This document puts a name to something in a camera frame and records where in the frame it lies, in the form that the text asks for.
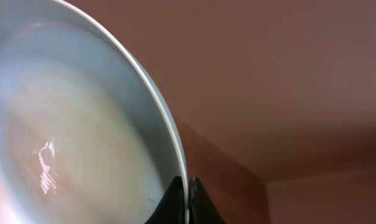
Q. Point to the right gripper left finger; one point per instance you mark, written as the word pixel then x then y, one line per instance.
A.
pixel 170 209

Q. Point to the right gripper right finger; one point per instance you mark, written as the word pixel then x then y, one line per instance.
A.
pixel 202 209

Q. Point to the white plate top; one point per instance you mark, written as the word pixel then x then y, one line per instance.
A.
pixel 85 135

